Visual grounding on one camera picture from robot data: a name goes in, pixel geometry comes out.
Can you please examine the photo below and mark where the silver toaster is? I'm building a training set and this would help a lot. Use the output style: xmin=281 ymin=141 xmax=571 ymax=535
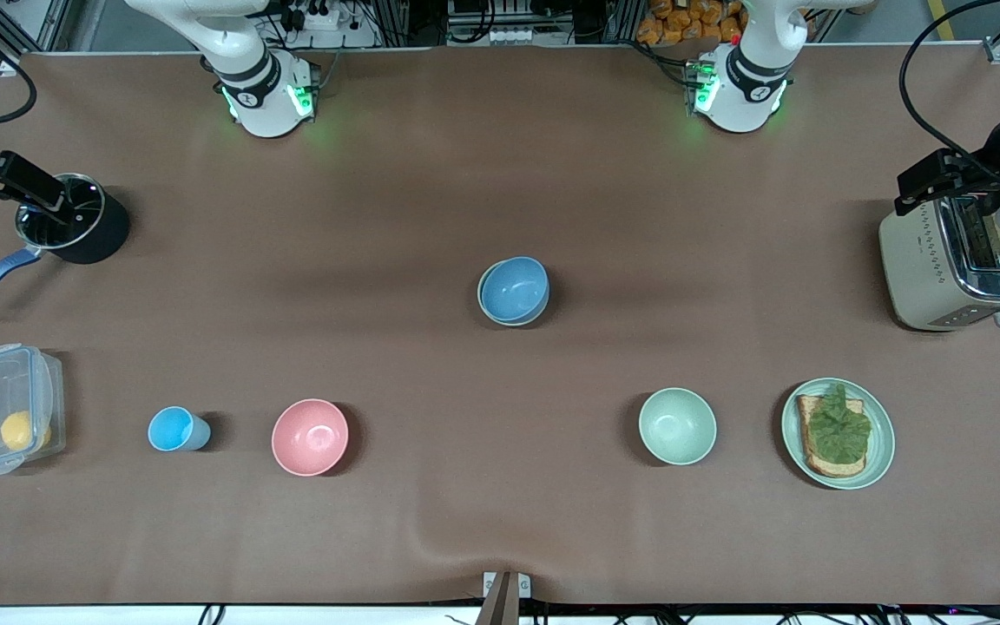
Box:
xmin=879 ymin=193 xmax=1000 ymax=332

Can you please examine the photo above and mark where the light green plate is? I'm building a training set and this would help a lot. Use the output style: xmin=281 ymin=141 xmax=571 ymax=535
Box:
xmin=781 ymin=378 xmax=896 ymax=490

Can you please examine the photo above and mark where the toast slice with crust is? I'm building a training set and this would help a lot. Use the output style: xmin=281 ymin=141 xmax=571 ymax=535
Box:
xmin=796 ymin=395 xmax=867 ymax=478

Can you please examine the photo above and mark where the pink bowl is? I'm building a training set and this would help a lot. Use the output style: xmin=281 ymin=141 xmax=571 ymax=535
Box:
xmin=271 ymin=398 xmax=350 ymax=477

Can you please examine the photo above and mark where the glass lid with blue knob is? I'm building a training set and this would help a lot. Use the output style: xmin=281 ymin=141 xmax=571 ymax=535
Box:
xmin=16 ymin=174 xmax=107 ymax=250

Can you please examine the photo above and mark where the blue cup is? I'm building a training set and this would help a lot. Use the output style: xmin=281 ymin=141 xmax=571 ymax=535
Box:
xmin=148 ymin=406 xmax=212 ymax=453

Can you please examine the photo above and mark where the light green bowl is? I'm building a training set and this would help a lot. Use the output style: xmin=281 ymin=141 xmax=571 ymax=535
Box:
xmin=477 ymin=265 xmax=546 ymax=328
xmin=638 ymin=387 xmax=718 ymax=466

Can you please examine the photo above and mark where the yellow lemon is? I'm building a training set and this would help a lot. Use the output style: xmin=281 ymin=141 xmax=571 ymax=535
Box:
xmin=0 ymin=410 xmax=53 ymax=452

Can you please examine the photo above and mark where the green lettuce leaf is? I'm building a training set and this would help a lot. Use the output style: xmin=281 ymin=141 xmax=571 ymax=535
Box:
xmin=806 ymin=383 xmax=872 ymax=464

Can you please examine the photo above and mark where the white power strip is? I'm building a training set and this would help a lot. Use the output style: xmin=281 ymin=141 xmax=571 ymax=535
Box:
xmin=446 ymin=26 xmax=576 ymax=47
xmin=287 ymin=7 xmax=343 ymax=32

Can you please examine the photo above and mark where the small metal bracket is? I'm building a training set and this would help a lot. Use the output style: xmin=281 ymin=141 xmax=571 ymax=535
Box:
xmin=483 ymin=571 xmax=531 ymax=600

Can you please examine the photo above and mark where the blue bowl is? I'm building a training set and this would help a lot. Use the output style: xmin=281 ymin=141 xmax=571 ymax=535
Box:
xmin=480 ymin=256 xmax=550 ymax=321

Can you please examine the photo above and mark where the bag of orange snacks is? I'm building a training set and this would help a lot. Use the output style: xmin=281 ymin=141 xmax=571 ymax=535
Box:
xmin=636 ymin=0 xmax=748 ymax=46

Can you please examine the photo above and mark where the brown table cloth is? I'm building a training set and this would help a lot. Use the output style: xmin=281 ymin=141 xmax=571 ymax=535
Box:
xmin=0 ymin=45 xmax=1000 ymax=606

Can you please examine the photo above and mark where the black saucepan with blue handle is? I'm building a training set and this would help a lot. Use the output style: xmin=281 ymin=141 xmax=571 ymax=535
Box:
xmin=0 ymin=173 xmax=131 ymax=316

